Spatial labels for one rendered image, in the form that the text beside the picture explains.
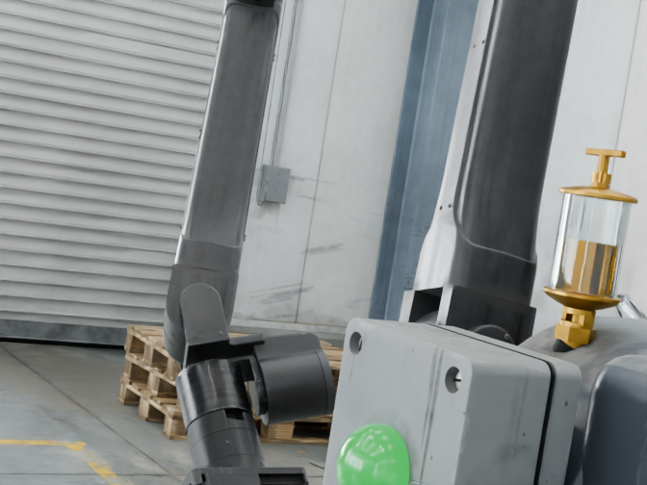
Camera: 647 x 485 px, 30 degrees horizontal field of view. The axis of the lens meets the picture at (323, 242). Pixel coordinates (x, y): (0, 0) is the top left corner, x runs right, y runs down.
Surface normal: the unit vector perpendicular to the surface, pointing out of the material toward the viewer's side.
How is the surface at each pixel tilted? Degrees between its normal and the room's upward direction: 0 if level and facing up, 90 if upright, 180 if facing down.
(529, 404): 90
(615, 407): 90
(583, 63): 90
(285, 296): 88
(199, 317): 57
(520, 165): 79
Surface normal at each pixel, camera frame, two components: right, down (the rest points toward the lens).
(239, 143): 0.21, -0.47
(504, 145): 0.32, -0.11
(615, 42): -0.86, -0.11
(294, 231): 0.49, 0.12
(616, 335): -0.09, -0.98
